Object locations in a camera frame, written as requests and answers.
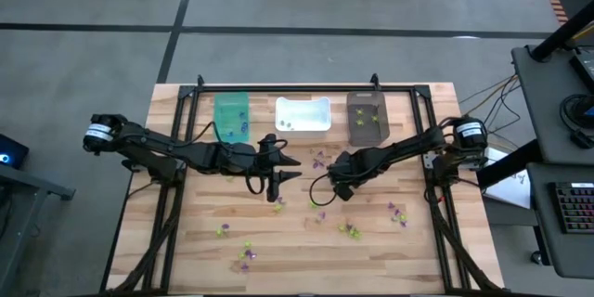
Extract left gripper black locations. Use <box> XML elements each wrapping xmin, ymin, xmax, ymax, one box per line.
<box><xmin>213</xmin><ymin>133</ymin><xmax>303</xmax><ymax>203</ymax></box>

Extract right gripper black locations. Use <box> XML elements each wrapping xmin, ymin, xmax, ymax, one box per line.
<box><xmin>327</xmin><ymin>148</ymin><xmax>387</xmax><ymax>202</ymax></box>

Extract grey translucent plastic bin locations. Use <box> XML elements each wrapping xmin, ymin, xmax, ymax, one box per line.
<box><xmin>346</xmin><ymin>90</ymin><xmax>392</xmax><ymax>148</ymax></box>

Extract white plastic bin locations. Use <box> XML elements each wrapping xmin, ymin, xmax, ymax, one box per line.
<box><xmin>274</xmin><ymin>96</ymin><xmax>333</xmax><ymax>140</ymax></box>

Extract teal plastic bin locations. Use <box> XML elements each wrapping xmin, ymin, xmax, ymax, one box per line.
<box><xmin>213</xmin><ymin>91</ymin><xmax>251</xmax><ymax>145</ymax></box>

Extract black desk leg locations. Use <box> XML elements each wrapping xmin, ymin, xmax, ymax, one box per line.
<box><xmin>476</xmin><ymin>140</ymin><xmax>542</xmax><ymax>190</ymax></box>

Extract white paper sheet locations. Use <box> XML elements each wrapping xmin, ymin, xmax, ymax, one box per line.
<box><xmin>482</xmin><ymin>148</ymin><xmax>532</xmax><ymax>210</ymax></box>

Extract grey desk shelf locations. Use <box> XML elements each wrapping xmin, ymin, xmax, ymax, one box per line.
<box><xmin>526</xmin><ymin>161</ymin><xmax>594</xmax><ymax>280</ymax></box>

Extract grey desk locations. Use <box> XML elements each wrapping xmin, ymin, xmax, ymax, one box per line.
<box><xmin>511</xmin><ymin>45</ymin><xmax>594</xmax><ymax>166</ymax></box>

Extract black backlit keyboard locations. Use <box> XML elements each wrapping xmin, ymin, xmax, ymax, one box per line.
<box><xmin>549</xmin><ymin>181</ymin><xmax>594</xmax><ymax>236</ymax></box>

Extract black headphones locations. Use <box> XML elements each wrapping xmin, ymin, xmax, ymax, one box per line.
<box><xmin>559</xmin><ymin>93</ymin><xmax>594</xmax><ymax>150</ymax></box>

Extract black pole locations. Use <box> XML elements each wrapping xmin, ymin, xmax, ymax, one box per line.
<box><xmin>530</xmin><ymin>0</ymin><xmax>594</xmax><ymax>63</ymax></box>

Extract black flat device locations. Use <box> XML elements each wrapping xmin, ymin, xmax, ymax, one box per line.
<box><xmin>569</xmin><ymin>48</ymin><xmax>594</xmax><ymax>95</ymax></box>

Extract black box with blue light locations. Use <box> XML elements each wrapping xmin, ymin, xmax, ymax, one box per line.
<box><xmin>0</xmin><ymin>133</ymin><xmax>30</xmax><ymax>171</ymax></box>

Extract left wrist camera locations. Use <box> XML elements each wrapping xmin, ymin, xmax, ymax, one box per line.
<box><xmin>257</xmin><ymin>146</ymin><xmax>278</xmax><ymax>171</ymax></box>

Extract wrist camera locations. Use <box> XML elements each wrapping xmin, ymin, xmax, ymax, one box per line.
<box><xmin>345</xmin><ymin>150</ymin><xmax>370</xmax><ymax>172</ymax></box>
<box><xmin>257</xmin><ymin>146</ymin><xmax>278</xmax><ymax>171</ymax></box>

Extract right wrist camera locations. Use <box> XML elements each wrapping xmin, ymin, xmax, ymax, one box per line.
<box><xmin>345</xmin><ymin>150</ymin><xmax>370</xmax><ymax>172</ymax></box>

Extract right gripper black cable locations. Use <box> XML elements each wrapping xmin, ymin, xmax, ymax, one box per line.
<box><xmin>308</xmin><ymin>174</ymin><xmax>340</xmax><ymax>207</ymax></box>

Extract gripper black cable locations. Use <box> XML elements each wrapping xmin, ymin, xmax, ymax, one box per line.
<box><xmin>244</xmin><ymin>174</ymin><xmax>271</xmax><ymax>196</ymax></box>
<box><xmin>308</xmin><ymin>174</ymin><xmax>340</xmax><ymax>207</ymax></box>

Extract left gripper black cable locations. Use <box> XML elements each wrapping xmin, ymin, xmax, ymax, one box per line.
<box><xmin>244</xmin><ymin>174</ymin><xmax>271</xmax><ymax>196</ymax></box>

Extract black aluminium table frame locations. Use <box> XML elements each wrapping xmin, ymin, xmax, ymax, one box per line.
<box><xmin>99</xmin><ymin>73</ymin><xmax>507</xmax><ymax>297</ymax></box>

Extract orange cable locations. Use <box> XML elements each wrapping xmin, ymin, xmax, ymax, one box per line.
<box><xmin>458</xmin><ymin>73</ymin><xmax>520</xmax><ymax>120</ymax></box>

